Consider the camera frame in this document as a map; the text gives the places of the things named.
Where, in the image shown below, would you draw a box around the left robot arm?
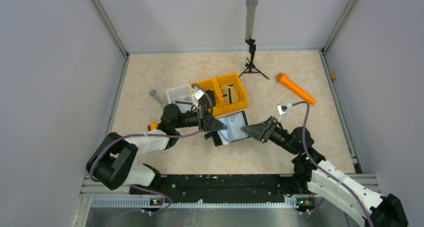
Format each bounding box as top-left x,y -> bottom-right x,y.
86,103 -> 228,194

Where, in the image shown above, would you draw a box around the yellow bin with beige cards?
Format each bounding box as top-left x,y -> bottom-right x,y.
215,72 -> 248,113

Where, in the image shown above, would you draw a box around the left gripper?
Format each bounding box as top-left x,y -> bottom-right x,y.
173,104 -> 227,132

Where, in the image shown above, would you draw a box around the grey plastic bolt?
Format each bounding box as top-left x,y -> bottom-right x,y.
148,89 -> 168,108

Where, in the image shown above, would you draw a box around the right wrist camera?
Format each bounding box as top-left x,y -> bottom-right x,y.
277,103 -> 293,116

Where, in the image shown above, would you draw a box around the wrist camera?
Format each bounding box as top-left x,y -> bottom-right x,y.
277,103 -> 293,116
192,89 -> 205,102

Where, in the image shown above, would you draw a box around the white plastic bin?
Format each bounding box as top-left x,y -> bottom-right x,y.
166,84 -> 193,113

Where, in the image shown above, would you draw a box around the orange toy microphone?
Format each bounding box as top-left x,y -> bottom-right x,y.
275,72 -> 317,105

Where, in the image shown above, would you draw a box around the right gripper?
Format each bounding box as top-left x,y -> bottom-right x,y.
241,115 -> 299,155

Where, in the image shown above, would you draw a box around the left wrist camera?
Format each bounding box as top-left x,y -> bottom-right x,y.
192,89 -> 205,102

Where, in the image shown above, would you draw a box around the beige striped cards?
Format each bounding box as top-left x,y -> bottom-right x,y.
220,83 -> 240,105

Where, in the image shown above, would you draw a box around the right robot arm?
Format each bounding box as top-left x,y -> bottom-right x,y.
241,116 -> 409,227

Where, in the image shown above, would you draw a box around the white card in bin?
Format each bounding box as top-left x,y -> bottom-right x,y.
174,97 -> 192,106

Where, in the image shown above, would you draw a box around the black leather card holder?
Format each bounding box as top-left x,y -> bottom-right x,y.
212,110 -> 250,147

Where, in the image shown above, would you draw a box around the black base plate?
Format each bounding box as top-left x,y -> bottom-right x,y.
147,174 -> 316,207

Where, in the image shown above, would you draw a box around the black mini tripod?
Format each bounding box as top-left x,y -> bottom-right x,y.
239,39 -> 270,80

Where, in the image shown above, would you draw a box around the yellow bin with black cards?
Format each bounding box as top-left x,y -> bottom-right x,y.
190,78 -> 224,116

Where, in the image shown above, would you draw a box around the yellow toy car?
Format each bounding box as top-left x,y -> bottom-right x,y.
147,121 -> 159,131

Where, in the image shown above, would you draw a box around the black cards stack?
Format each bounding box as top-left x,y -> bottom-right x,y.
201,89 -> 216,108

